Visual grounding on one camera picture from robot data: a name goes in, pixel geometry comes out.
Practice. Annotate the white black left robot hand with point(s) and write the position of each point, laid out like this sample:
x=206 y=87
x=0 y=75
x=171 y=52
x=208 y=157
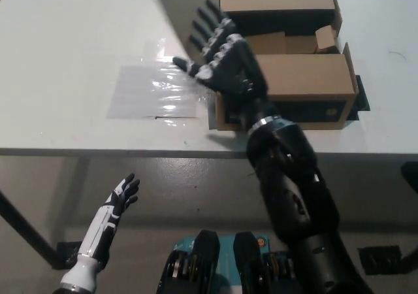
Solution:
x=106 y=219

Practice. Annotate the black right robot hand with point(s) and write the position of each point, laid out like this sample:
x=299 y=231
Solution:
x=228 y=68

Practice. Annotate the brown cardboard storage box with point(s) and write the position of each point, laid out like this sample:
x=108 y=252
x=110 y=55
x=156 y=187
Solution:
x=303 y=75

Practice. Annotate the small cardboard inner box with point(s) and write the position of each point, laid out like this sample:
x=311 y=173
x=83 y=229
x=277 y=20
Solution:
x=326 y=39

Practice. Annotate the grey tape strip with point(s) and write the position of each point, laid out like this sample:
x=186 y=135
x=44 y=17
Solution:
x=211 y=117

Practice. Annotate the black table leg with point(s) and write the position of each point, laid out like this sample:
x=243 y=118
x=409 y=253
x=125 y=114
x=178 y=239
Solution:
x=26 y=225

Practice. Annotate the clear plastic sheet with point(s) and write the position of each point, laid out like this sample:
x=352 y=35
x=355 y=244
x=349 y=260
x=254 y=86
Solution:
x=150 y=91

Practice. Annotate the black object on floor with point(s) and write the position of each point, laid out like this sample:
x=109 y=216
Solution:
x=411 y=179

